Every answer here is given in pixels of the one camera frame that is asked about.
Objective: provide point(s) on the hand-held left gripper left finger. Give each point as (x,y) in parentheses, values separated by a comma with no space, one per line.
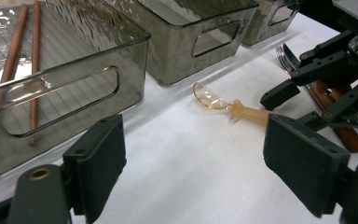
(99,165)

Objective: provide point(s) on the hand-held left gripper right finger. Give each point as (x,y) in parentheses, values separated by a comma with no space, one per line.
(304,161)

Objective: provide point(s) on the amber clear plastic spoon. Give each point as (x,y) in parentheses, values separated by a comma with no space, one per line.
(248,112)

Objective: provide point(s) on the smoky clear plastic bin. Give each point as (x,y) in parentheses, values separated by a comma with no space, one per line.
(84,34)
(258,31)
(171,59)

